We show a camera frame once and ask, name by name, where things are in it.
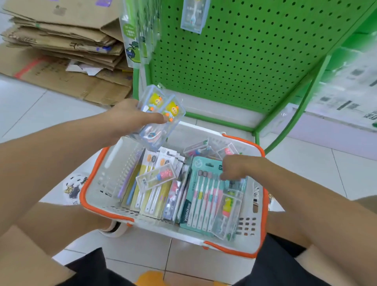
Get clear pink toothbrush pack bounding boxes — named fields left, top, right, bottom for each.
left=183, top=137, right=239, bottom=160

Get black shorts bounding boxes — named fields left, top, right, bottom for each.
left=56, top=233, right=313, bottom=286

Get bundle of cartoon toothbrush boxes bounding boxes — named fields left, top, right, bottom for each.
left=179, top=0, right=212, bottom=35

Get white orange shopping basket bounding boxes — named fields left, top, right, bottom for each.
left=79, top=121, right=270, bottom=259

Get pile of flattened cardboard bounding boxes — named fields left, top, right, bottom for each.
left=0, top=0, right=133, bottom=107

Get person's left hand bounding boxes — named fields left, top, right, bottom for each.
left=109, top=99, right=166, bottom=138

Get person's leg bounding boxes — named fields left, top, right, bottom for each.
left=268, top=194, right=377, bottom=286
left=0, top=200, right=113, bottom=286

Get person's right leg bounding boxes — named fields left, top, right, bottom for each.
left=268, top=194, right=377, bottom=286

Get row of slim toothbrush packs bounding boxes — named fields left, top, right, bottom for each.
left=117, top=146, right=185, bottom=224

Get green pegboard display rack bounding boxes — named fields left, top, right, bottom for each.
left=131, top=0, right=377, bottom=154

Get person's right hand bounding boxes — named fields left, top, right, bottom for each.
left=219, top=154, right=260, bottom=182

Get yellow plastic stool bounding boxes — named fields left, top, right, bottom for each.
left=135, top=271, right=168, bottom=286

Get clear yellow cartoon toothbrush box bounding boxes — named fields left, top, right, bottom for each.
left=159, top=94, right=186, bottom=139
left=138, top=85, right=168, bottom=148

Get person's left leg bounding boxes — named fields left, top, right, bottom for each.
left=0, top=200, right=113, bottom=286

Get white clog shoe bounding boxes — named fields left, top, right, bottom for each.
left=62, top=172, right=89, bottom=204

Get person's left forearm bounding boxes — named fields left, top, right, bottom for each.
left=0, top=109, right=127, bottom=237

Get teal multi toothbrush pack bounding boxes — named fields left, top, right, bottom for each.
left=179, top=154, right=248, bottom=239

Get bundle of clear kids toothbrushes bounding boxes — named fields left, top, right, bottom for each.
left=119, top=0, right=161, bottom=68

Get person's right forearm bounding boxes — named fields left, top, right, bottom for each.
left=247, top=162, right=377, bottom=286

